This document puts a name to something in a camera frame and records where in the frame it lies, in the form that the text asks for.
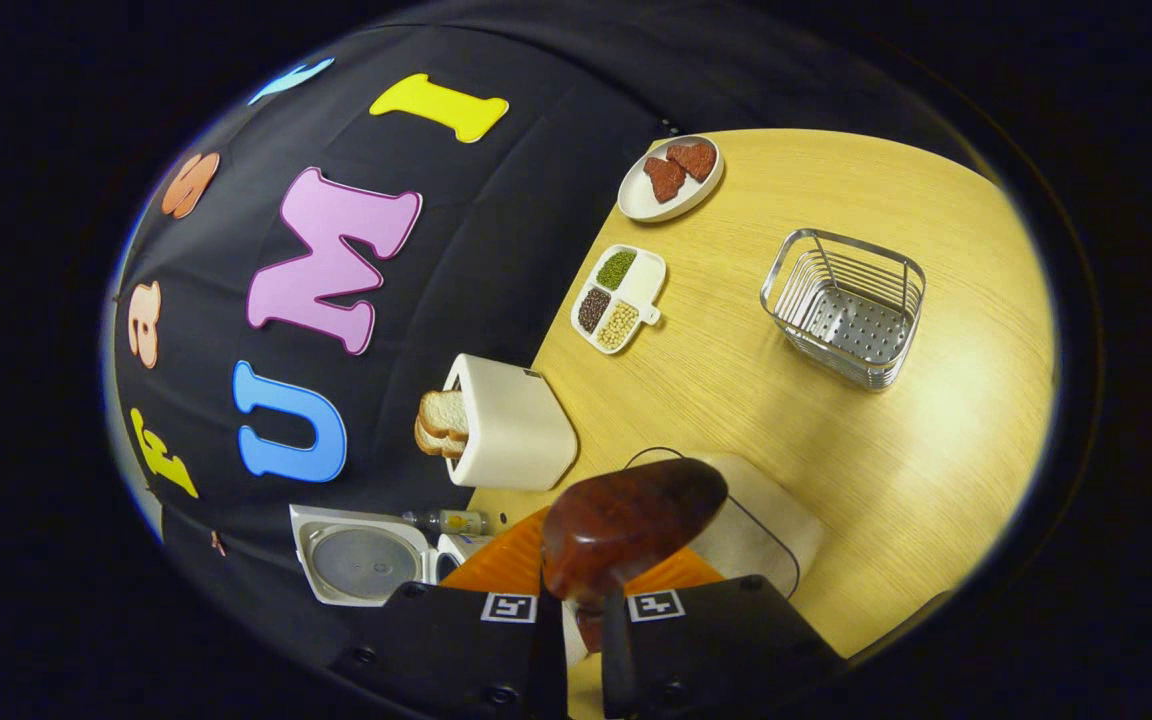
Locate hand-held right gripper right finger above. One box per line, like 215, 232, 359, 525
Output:
601, 545, 847, 720

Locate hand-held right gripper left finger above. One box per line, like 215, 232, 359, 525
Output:
331, 505, 569, 720

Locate white rice cooker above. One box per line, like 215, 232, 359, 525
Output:
289, 503, 497, 608

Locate clear rice container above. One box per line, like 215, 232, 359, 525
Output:
624, 447, 825, 599

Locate brown wooden spoon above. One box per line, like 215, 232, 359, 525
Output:
541, 458, 729, 656

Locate metal wire chopstick holder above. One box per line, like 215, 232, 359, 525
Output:
760, 228, 927, 391

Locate clear oil bottle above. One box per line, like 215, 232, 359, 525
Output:
402, 508, 489, 537

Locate bread slice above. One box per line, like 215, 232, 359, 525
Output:
414, 420, 467, 461
418, 390, 470, 441

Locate white toaster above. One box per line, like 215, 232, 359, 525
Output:
443, 353, 579, 491

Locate yellow soybeans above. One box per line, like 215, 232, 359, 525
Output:
596, 300, 640, 352

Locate white divided dish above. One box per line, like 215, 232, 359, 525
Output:
571, 244, 668, 356

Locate green mung beans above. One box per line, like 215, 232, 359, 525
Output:
596, 250, 638, 292

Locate white round plate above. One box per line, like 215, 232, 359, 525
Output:
618, 135, 725, 223

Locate red meat piece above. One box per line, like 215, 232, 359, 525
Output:
643, 157, 688, 204
666, 141, 718, 183

